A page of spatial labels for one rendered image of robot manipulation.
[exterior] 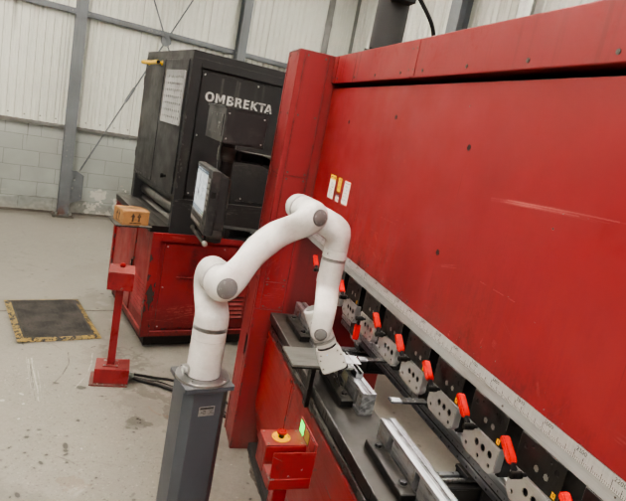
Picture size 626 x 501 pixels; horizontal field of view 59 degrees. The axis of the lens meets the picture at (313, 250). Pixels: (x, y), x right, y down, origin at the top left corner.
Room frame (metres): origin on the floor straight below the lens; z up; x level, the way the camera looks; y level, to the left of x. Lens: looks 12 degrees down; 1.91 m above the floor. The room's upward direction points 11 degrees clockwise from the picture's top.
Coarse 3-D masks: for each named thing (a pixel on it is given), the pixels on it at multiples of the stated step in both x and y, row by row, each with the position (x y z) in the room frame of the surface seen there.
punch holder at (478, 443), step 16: (480, 400) 1.36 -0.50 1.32; (480, 416) 1.34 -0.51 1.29; (496, 416) 1.29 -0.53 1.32; (464, 432) 1.38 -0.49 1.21; (480, 432) 1.32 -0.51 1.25; (496, 432) 1.27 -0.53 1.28; (512, 432) 1.25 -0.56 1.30; (480, 448) 1.30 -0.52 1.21; (496, 448) 1.25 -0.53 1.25; (480, 464) 1.29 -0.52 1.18; (496, 464) 1.24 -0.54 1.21
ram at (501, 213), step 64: (384, 128) 2.31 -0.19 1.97; (448, 128) 1.83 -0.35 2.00; (512, 128) 1.52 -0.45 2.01; (576, 128) 1.30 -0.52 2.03; (320, 192) 2.92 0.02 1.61; (384, 192) 2.18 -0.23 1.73; (448, 192) 1.74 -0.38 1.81; (512, 192) 1.45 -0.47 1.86; (576, 192) 1.24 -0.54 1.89; (384, 256) 2.06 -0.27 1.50; (448, 256) 1.66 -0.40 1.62; (512, 256) 1.39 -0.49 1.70; (576, 256) 1.19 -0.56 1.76; (448, 320) 1.58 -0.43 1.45; (512, 320) 1.33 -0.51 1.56; (576, 320) 1.14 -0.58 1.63; (512, 384) 1.27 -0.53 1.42; (576, 384) 1.10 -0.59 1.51
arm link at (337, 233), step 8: (288, 200) 2.01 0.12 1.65; (288, 208) 1.98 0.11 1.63; (328, 216) 2.00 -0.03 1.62; (336, 216) 2.00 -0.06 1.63; (328, 224) 1.99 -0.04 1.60; (336, 224) 1.99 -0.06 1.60; (344, 224) 2.00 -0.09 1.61; (320, 232) 2.00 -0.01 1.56; (328, 232) 1.99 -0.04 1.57; (336, 232) 1.98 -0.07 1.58; (344, 232) 1.99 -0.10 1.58; (328, 240) 2.00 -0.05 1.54; (336, 240) 1.99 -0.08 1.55; (344, 240) 1.99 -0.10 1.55; (328, 248) 2.00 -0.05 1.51; (336, 248) 1.99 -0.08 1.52; (344, 248) 2.00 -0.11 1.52; (328, 256) 1.99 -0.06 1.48; (336, 256) 1.99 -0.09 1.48; (344, 256) 2.01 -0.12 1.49
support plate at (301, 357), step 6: (282, 348) 2.24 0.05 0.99; (288, 348) 2.23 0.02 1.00; (294, 348) 2.25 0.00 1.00; (300, 348) 2.26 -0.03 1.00; (306, 348) 2.27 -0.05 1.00; (312, 348) 2.29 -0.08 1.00; (288, 354) 2.17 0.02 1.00; (294, 354) 2.18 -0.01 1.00; (300, 354) 2.20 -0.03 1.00; (306, 354) 2.21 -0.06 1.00; (312, 354) 2.22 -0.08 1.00; (294, 360) 2.12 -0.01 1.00; (300, 360) 2.13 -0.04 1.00; (306, 360) 2.15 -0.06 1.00; (312, 360) 2.16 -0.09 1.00; (294, 366) 2.08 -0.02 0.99; (300, 366) 2.09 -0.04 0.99; (306, 366) 2.10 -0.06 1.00; (312, 366) 2.10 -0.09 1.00; (318, 366) 2.11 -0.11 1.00
